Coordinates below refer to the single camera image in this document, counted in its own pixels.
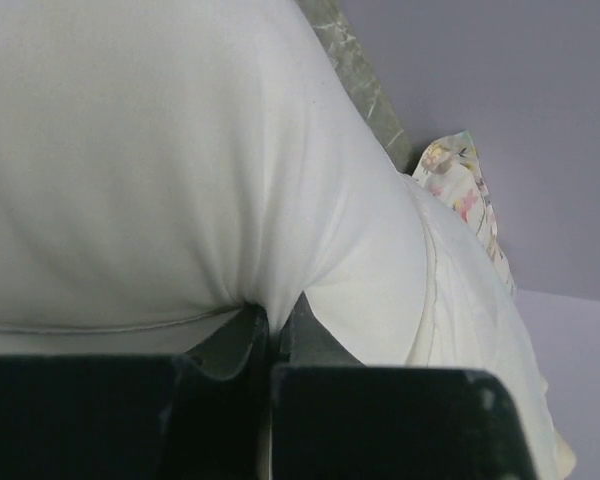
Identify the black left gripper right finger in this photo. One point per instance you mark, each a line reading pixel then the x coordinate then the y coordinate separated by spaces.
pixel 334 418

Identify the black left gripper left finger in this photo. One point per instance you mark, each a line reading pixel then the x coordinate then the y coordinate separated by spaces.
pixel 190 416

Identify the grey and cream ruffled pillowcase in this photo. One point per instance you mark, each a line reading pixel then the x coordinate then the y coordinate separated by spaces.
pixel 470 321

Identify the white pillow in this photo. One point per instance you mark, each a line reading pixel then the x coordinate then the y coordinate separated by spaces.
pixel 163 162

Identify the animal print pillow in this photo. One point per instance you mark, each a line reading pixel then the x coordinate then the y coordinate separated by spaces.
pixel 449 168

